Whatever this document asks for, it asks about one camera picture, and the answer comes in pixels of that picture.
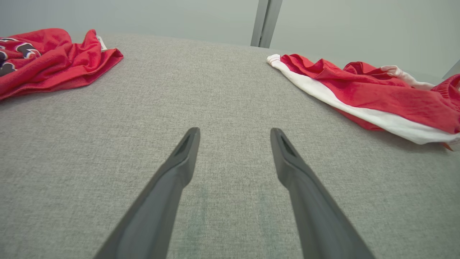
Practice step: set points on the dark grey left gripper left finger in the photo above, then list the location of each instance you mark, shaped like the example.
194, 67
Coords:
169, 194

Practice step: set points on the red shorts with white stripes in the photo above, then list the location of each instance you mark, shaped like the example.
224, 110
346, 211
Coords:
377, 93

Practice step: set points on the red jersey with white trim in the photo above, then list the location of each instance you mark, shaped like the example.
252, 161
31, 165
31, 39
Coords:
54, 64

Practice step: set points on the wide grey metal post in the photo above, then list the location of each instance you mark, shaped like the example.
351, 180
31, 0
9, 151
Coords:
265, 21

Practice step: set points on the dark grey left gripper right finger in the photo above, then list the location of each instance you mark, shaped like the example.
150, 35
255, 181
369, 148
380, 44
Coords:
309, 201

